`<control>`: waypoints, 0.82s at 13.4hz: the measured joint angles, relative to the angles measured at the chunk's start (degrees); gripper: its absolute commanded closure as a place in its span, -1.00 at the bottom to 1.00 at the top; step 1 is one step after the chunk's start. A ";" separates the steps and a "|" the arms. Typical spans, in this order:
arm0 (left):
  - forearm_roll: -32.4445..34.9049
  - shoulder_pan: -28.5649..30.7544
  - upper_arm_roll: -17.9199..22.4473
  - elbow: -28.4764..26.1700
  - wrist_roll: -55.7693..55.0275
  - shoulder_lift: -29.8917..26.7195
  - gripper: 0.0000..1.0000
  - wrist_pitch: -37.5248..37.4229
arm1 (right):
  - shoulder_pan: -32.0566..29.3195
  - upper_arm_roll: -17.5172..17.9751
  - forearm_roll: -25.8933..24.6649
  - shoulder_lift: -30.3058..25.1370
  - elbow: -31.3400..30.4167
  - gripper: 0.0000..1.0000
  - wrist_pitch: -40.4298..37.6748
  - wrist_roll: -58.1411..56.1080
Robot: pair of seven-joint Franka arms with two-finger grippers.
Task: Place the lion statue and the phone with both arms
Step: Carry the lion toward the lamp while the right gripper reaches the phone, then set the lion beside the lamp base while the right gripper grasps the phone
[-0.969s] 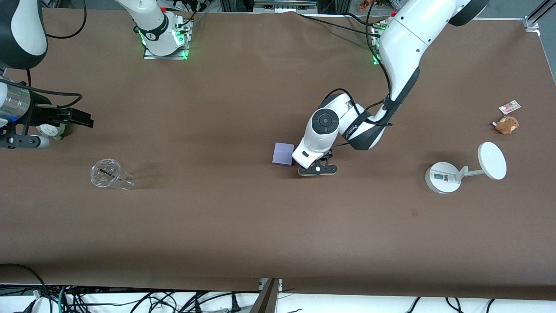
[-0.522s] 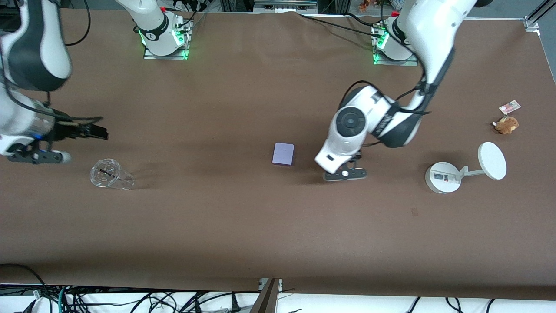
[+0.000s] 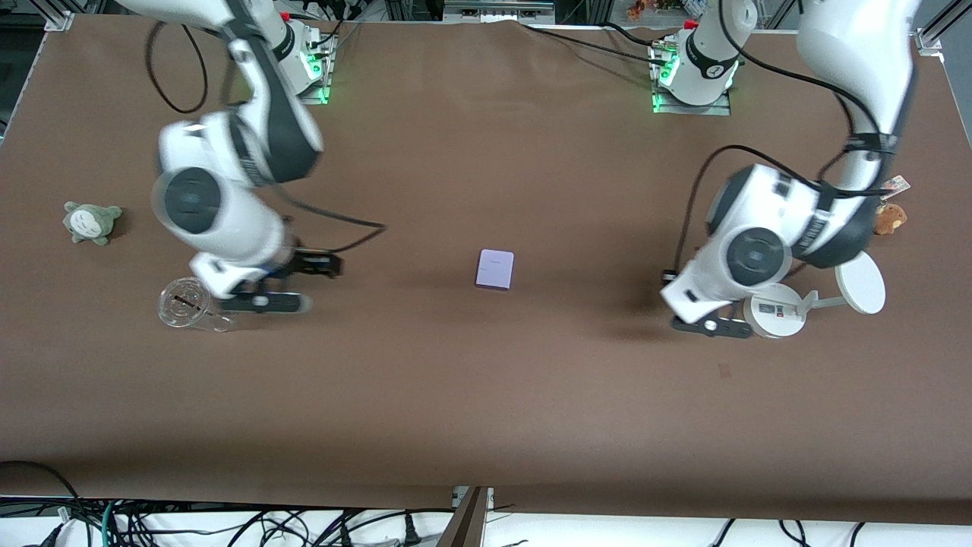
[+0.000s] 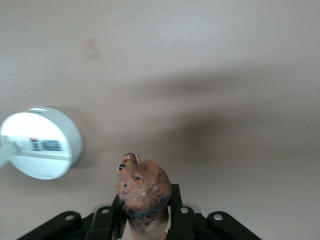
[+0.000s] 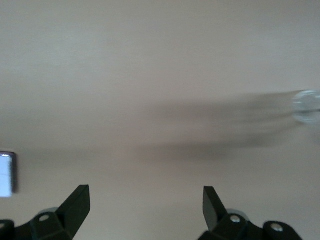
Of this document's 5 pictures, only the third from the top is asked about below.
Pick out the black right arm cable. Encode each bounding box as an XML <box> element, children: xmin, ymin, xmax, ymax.
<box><xmin>145</xmin><ymin>21</ymin><xmax>387</xmax><ymax>256</ymax></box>

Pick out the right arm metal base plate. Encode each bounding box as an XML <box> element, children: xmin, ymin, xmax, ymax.
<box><xmin>292</xmin><ymin>21</ymin><xmax>333</xmax><ymax>106</ymax></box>

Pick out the long black table cable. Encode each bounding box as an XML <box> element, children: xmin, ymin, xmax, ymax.
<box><xmin>519</xmin><ymin>21</ymin><xmax>663</xmax><ymax>62</ymax></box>

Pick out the small brown plush toy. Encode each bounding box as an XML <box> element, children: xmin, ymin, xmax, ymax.
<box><xmin>873</xmin><ymin>175</ymin><xmax>911</xmax><ymax>236</ymax></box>

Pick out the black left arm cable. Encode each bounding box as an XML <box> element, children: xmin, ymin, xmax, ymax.
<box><xmin>662</xmin><ymin>0</ymin><xmax>906</xmax><ymax>283</ymax></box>

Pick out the white round phone stand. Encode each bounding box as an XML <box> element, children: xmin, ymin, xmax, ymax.
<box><xmin>741</xmin><ymin>249</ymin><xmax>887</xmax><ymax>340</ymax></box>

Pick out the clear glass cup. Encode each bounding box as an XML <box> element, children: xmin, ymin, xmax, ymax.
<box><xmin>157</xmin><ymin>277</ymin><xmax>237</xmax><ymax>333</ymax></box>

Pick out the aluminium frame profile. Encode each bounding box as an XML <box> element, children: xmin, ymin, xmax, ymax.
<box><xmin>443</xmin><ymin>0</ymin><xmax>557</xmax><ymax>24</ymax></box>

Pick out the brown table cover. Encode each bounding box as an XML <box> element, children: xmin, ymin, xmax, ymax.
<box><xmin>0</xmin><ymin>14</ymin><xmax>972</xmax><ymax>525</ymax></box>

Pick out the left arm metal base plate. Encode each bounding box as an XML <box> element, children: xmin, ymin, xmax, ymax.
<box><xmin>650</xmin><ymin>40</ymin><xmax>733</xmax><ymax>117</ymax></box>

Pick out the dark table support beam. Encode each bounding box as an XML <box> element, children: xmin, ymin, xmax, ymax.
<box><xmin>436</xmin><ymin>486</ymin><xmax>495</xmax><ymax>547</ymax></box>

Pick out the thick black looped floor cable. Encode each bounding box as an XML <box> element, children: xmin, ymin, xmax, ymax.
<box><xmin>0</xmin><ymin>460</ymin><xmax>81</xmax><ymax>526</ymax></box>

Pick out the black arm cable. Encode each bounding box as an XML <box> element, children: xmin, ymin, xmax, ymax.
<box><xmin>145</xmin><ymin>21</ymin><xmax>387</xmax><ymax>256</ymax></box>
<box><xmin>662</xmin><ymin>0</ymin><xmax>906</xmax><ymax>283</ymax></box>

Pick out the short black table cable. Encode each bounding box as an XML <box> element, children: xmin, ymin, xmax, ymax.
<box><xmin>600</xmin><ymin>21</ymin><xmax>658</xmax><ymax>45</ymax></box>

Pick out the grey totoro plush toy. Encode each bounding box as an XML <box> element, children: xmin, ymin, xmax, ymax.
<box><xmin>63</xmin><ymin>201</ymin><xmax>123</xmax><ymax>246</ymax></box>

